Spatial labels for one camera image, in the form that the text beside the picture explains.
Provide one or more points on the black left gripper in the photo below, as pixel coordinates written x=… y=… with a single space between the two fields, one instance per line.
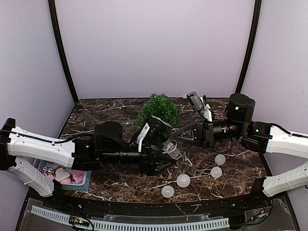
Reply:
x=150 y=166

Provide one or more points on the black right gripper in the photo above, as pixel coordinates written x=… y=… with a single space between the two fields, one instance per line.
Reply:
x=198 y=133

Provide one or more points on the white ball string lights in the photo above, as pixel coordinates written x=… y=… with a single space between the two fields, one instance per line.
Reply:
x=186 y=185

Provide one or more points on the small green christmas tree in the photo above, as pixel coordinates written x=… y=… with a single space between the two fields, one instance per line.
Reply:
x=159 y=105

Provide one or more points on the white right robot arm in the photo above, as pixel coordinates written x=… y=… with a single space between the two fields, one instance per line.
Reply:
x=258 y=137

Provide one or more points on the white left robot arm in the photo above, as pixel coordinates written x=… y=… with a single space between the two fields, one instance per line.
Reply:
x=17 y=144

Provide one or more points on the light blue plastic basket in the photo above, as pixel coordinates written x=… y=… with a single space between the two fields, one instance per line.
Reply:
x=83 y=187

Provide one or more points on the pink bauble ornaments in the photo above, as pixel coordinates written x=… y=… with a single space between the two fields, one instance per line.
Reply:
x=64 y=175

